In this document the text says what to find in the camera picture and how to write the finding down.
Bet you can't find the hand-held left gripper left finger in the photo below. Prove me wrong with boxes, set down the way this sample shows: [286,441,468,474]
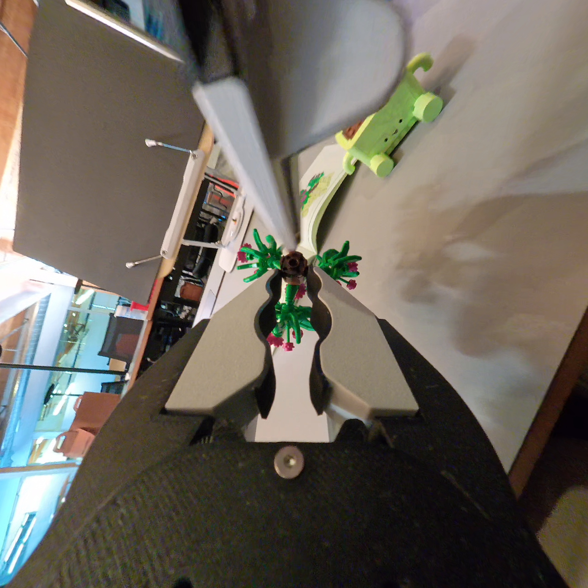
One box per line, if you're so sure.
[164,270,282,420]

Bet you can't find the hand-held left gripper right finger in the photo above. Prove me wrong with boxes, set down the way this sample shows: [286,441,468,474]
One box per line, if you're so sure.
[307,266,420,422]

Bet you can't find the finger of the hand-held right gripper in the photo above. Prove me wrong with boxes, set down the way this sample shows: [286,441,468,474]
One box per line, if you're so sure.
[191,76,300,251]

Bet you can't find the green toy plant pink flowers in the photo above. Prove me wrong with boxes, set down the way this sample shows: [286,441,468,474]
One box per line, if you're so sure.
[236,230,361,352]

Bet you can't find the white rounded tray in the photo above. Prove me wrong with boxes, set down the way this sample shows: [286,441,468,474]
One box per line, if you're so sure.
[217,193,254,275]

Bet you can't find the open toy instruction booklet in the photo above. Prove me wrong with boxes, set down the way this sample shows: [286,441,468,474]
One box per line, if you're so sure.
[298,146,351,258]

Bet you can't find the brown chair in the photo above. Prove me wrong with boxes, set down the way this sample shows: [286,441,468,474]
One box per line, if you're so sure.
[55,390,122,460]

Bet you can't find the lime green toy flowerpot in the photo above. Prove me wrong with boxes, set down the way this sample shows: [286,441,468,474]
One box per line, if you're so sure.
[335,53,444,179]

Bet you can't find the dark grey divider panel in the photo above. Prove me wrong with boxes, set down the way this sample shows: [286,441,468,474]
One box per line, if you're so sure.
[13,0,207,305]

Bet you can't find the person's beige trousers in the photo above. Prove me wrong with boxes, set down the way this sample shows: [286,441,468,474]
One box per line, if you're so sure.
[537,487,588,588]

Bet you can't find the white panel bracket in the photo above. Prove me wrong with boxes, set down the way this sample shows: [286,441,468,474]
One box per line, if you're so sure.
[162,151,207,260]

